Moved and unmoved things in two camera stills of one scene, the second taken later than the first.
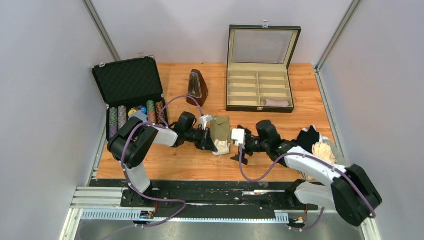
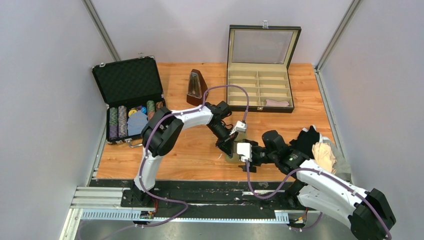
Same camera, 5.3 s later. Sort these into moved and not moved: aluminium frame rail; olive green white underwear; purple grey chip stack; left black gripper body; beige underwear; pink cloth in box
Moved: olive green white underwear; left black gripper body
Not moved: aluminium frame rail; purple grey chip stack; beige underwear; pink cloth in box
